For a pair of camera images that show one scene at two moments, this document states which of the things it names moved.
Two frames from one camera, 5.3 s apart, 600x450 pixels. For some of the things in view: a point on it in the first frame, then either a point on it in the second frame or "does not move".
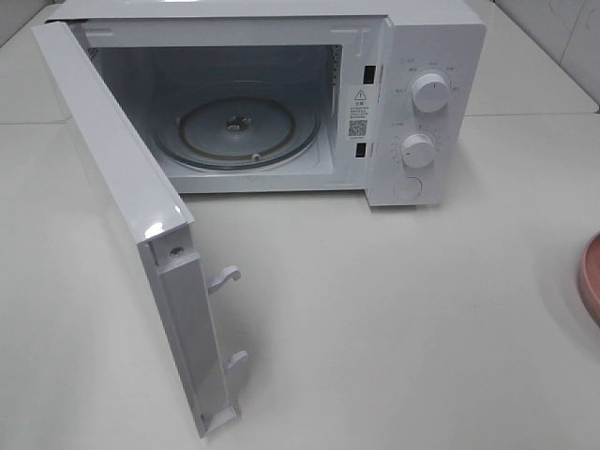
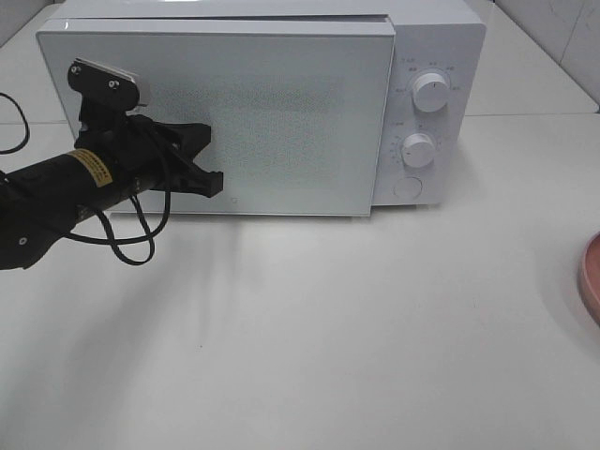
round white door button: x=408 y=187 does not move
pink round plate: x=589 y=278 does not move
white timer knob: x=418 y=150 does not move
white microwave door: x=156 y=218 to x=300 y=112
